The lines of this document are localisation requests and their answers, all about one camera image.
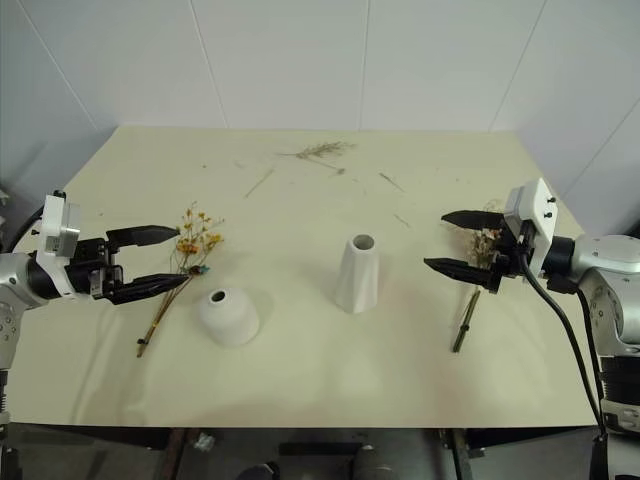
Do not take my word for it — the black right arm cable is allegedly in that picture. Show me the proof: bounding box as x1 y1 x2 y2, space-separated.
519 244 609 441

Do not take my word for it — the yellow dried flower bunch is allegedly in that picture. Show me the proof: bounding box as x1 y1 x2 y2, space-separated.
135 201 226 359

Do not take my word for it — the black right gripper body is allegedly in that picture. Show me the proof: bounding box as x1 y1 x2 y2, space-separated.
492 215 537 294

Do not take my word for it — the tall white ceramic vase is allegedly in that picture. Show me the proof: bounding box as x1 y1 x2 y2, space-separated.
333 233 380 316

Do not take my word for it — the short white ceramic vase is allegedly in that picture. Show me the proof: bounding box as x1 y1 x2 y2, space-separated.
196 287 261 348

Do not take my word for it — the loose dried grass sprig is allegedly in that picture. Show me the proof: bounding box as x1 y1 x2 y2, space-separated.
276 140 359 177

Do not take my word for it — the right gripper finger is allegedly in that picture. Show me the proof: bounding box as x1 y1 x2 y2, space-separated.
440 209 507 233
423 256 502 294

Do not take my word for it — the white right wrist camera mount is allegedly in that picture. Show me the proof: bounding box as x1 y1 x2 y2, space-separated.
503 177 557 282

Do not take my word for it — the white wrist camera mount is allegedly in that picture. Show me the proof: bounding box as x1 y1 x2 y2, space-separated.
503 177 557 282
30 191 84 301

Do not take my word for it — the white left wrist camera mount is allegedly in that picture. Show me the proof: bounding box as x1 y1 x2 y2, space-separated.
30 191 84 301

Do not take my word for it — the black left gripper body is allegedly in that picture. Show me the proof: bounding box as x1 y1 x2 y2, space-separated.
64 237 125 302

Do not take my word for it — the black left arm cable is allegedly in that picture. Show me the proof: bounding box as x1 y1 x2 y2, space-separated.
8 207 46 251

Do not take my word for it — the pale dried flower bunch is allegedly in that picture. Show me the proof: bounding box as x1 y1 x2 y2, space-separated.
451 198 507 354

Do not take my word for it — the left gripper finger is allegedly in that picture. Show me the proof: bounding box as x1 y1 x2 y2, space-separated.
110 272 193 306
106 224 182 251

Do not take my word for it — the thin loose dried twig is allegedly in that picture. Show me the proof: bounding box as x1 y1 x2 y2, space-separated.
378 171 406 193
244 168 276 199

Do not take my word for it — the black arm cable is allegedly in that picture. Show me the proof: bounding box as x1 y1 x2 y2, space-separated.
8 207 46 251
519 244 609 441

